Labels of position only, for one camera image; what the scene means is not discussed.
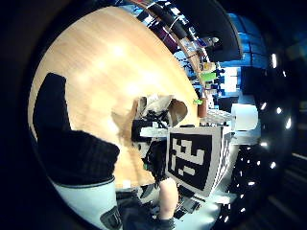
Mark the beige paper bag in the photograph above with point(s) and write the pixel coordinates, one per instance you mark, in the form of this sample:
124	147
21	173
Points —
160	103

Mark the brown cup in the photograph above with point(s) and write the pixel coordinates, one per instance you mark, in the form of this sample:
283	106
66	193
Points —
202	110

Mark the white cube with black markers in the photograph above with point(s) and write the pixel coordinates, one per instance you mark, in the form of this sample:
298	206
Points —
192	156

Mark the white keyboard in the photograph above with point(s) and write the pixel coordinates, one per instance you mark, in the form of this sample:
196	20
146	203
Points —
217	116

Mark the green box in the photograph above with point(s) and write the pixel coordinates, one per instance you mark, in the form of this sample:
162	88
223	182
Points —
208	76

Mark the white box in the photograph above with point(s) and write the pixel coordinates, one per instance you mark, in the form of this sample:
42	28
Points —
245	116

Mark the row of black chairs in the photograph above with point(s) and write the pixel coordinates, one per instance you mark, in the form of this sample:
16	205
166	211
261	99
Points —
166	22

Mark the the person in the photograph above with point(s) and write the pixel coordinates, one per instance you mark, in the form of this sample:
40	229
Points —
137	212

